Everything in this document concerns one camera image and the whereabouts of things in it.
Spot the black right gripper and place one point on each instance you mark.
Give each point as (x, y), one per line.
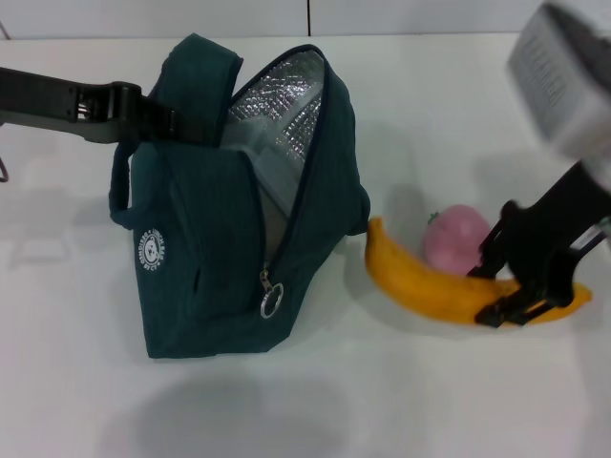
(539, 238)

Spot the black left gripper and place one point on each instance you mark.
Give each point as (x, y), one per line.
(48, 102)

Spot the pink toy peach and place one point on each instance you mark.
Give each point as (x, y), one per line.
(451, 238)

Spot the yellow banana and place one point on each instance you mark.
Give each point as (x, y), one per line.
(420, 281)

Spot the dark teal insulated lunch bag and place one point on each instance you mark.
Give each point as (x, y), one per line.
(200, 214)

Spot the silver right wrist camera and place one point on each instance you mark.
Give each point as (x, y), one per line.
(549, 81)

